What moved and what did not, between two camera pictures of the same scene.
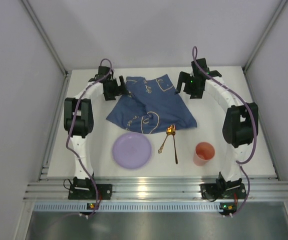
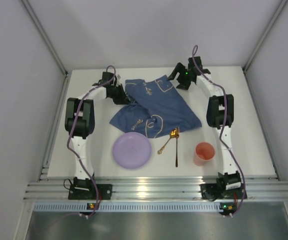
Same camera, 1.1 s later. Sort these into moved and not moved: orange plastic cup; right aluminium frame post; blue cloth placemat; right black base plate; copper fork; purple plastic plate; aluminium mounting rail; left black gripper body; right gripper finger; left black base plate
Moved: right gripper finger; left black gripper body; copper fork; blue cloth placemat
Not moved: aluminium mounting rail; left black base plate; right black base plate; purple plastic plate; orange plastic cup; right aluminium frame post
